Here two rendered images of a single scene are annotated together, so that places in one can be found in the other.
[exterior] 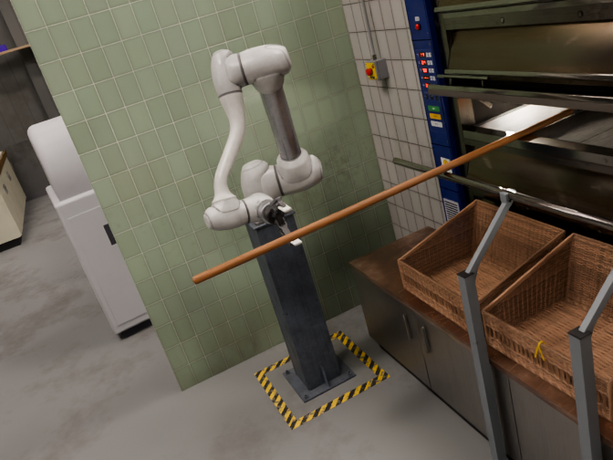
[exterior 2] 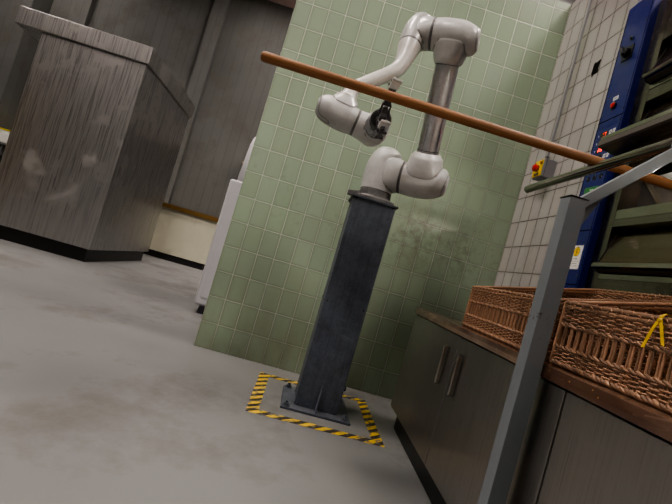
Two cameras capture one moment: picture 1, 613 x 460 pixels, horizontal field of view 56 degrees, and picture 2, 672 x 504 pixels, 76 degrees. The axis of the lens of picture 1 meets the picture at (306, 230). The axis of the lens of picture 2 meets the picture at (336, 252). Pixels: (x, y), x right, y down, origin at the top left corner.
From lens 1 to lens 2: 150 cm
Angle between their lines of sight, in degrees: 28
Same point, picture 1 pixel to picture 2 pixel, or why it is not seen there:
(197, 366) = (222, 333)
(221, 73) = (413, 21)
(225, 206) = (342, 97)
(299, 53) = (480, 140)
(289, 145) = (431, 134)
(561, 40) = not seen: outside the picture
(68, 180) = not seen: hidden behind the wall
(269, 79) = (451, 44)
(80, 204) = not seen: hidden behind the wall
